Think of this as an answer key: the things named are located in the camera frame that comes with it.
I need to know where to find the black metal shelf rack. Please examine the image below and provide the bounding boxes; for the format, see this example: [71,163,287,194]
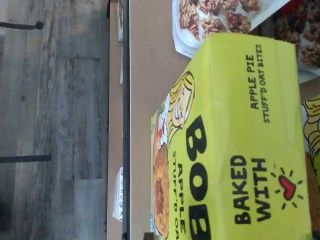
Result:
[121,0,131,240]

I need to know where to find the white patterned carton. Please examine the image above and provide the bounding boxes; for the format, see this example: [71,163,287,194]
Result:
[112,166,124,222]

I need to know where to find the granola bag red label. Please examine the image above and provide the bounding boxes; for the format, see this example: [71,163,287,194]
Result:
[171,0,292,60]
[249,0,320,85]

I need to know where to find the black floor bar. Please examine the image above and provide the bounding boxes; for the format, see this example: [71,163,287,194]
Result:
[0,20,45,30]
[0,154,53,164]

